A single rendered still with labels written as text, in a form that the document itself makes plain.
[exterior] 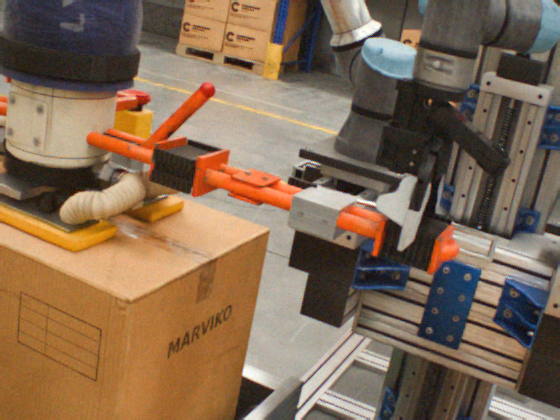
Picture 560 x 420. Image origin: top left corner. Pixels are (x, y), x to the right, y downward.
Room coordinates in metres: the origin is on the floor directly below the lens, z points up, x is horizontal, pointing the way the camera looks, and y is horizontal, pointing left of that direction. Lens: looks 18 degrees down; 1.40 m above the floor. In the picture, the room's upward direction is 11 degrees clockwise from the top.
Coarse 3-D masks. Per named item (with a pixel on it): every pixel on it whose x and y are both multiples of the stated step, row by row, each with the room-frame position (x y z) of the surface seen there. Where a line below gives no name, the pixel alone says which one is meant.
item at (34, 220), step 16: (0, 192) 1.11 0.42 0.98; (48, 192) 1.09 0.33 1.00; (0, 208) 1.06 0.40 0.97; (16, 208) 1.06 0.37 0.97; (32, 208) 1.07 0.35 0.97; (48, 208) 1.07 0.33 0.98; (16, 224) 1.04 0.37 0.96; (32, 224) 1.03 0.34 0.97; (48, 224) 1.03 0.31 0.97; (64, 224) 1.03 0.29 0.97; (80, 224) 1.05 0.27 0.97; (96, 224) 1.07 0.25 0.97; (112, 224) 1.08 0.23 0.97; (48, 240) 1.01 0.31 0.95; (64, 240) 1.00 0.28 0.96; (80, 240) 1.00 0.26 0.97; (96, 240) 1.04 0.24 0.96
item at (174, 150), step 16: (160, 144) 1.08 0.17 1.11; (176, 144) 1.12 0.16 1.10; (192, 144) 1.14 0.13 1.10; (208, 144) 1.14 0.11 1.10; (160, 160) 1.06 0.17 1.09; (176, 160) 1.05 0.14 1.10; (192, 160) 1.04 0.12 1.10; (208, 160) 1.06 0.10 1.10; (224, 160) 1.10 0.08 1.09; (160, 176) 1.06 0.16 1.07; (176, 176) 1.05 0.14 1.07; (192, 176) 1.05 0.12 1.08; (192, 192) 1.04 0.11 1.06
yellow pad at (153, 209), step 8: (72, 192) 1.24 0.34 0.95; (144, 200) 1.20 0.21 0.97; (152, 200) 1.21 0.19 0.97; (160, 200) 1.23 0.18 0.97; (168, 200) 1.24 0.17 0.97; (176, 200) 1.25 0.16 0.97; (144, 208) 1.18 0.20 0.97; (152, 208) 1.19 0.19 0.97; (160, 208) 1.20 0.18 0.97; (168, 208) 1.21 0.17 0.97; (176, 208) 1.24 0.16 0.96; (136, 216) 1.18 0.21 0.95; (144, 216) 1.17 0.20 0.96; (152, 216) 1.17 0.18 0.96; (160, 216) 1.19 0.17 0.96
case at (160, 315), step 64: (0, 256) 0.98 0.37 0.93; (64, 256) 0.98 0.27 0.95; (128, 256) 1.02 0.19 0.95; (192, 256) 1.07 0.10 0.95; (256, 256) 1.22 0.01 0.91; (0, 320) 0.98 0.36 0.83; (64, 320) 0.93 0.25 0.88; (128, 320) 0.89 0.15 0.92; (192, 320) 1.05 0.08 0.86; (0, 384) 0.98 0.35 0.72; (64, 384) 0.93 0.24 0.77; (128, 384) 0.90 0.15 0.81; (192, 384) 1.08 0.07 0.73
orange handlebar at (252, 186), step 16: (0, 96) 1.26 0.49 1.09; (128, 96) 1.44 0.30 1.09; (0, 112) 1.21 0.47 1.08; (96, 144) 1.13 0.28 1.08; (112, 144) 1.12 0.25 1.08; (128, 144) 1.11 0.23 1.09; (144, 160) 1.09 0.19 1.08; (208, 176) 1.05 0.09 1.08; (224, 176) 1.04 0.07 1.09; (240, 176) 1.04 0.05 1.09; (256, 176) 1.05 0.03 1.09; (272, 176) 1.07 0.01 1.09; (240, 192) 1.03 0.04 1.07; (256, 192) 1.02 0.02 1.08; (272, 192) 1.01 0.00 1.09; (288, 192) 1.04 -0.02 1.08; (288, 208) 1.00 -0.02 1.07; (352, 208) 1.01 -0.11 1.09; (336, 224) 0.97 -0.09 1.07; (352, 224) 0.96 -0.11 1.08; (368, 224) 0.96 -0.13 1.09; (448, 256) 0.92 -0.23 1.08
